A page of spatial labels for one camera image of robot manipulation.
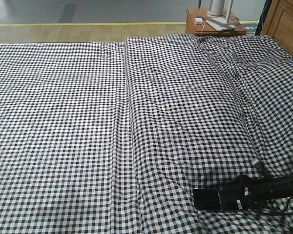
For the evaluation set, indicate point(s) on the wooden headboard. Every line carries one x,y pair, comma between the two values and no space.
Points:
279,23

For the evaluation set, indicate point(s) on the black foldable phone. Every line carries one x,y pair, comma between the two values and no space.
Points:
220,201

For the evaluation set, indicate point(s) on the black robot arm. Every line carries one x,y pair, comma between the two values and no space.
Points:
282,187

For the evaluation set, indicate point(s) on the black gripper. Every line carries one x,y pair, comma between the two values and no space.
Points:
259,190

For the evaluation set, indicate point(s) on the checkered bed sheet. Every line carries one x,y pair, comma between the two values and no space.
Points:
65,142

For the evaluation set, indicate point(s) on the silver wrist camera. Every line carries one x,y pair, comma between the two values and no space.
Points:
257,165

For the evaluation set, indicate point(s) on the wooden nightstand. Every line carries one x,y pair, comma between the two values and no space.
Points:
206,30

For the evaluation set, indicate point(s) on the checkered quilt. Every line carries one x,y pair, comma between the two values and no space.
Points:
200,109

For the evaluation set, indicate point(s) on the white charger block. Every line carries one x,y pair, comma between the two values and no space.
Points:
199,21

